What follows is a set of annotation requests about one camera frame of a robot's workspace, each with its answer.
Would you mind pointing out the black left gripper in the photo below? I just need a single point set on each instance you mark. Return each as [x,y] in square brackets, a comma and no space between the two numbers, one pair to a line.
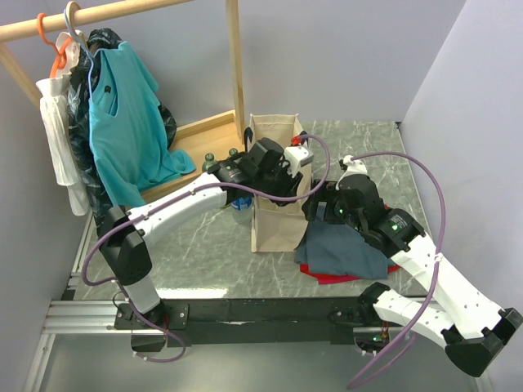
[292,180]

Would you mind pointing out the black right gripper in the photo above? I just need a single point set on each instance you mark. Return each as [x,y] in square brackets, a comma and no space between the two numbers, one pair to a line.
[310,205]

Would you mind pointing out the cream canvas tote bag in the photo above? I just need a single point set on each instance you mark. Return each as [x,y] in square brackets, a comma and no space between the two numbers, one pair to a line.
[275,228]

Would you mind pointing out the Pocari Sweat bottle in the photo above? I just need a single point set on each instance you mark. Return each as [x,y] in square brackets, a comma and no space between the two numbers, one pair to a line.
[242,210]

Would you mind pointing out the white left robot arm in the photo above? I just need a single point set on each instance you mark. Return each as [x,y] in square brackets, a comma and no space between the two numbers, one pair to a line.
[130,234]

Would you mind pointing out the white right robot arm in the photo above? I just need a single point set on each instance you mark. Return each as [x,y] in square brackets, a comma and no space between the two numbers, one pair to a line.
[471,328]

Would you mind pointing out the grey folded cloth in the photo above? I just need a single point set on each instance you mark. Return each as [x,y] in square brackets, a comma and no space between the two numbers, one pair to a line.
[339,250]

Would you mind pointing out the wooden clothes rack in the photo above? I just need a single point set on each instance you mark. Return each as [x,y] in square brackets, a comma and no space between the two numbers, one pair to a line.
[213,135]

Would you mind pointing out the red folded cloth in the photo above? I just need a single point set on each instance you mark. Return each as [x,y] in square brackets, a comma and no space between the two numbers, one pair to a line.
[327,279]

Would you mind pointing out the turquoise hanging shirt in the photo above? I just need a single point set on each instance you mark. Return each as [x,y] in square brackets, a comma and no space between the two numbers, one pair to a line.
[126,132]

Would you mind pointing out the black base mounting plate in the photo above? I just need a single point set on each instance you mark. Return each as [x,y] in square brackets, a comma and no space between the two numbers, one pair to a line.
[267,320]

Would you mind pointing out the dark floral hanging garment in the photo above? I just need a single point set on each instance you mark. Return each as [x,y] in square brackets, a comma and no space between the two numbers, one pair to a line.
[78,108]

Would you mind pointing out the white hanging garment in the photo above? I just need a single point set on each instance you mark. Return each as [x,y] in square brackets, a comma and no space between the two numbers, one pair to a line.
[53,107]

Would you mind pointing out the orange clothes hanger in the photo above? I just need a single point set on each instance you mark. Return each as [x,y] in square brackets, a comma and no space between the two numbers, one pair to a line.
[60,60]

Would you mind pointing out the light blue clothes hanger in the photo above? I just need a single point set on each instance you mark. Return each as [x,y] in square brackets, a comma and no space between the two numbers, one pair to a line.
[68,13]

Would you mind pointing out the aluminium frame rail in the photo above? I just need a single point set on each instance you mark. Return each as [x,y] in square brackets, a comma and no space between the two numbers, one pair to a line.
[209,257]

